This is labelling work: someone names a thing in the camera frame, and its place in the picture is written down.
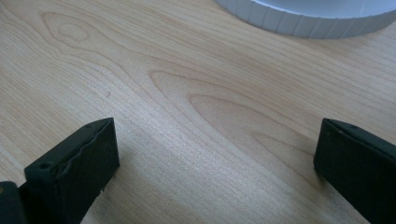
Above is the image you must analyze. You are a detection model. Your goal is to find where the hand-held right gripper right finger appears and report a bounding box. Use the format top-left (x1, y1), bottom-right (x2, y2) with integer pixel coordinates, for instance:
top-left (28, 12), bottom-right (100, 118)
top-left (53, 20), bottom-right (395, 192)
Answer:
top-left (313, 118), bottom-right (396, 224)

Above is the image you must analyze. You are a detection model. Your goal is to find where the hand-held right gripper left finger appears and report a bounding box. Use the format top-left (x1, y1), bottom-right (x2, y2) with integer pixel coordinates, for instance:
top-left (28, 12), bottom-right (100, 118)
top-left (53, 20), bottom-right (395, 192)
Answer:
top-left (18, 117), bottom-right (120, 224)

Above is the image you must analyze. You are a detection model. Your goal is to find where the white ribbed round container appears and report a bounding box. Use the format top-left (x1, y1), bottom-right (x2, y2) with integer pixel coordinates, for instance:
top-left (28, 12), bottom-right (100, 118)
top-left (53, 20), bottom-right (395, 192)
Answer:
top-left (214, 0), bottom-right (396, 40)

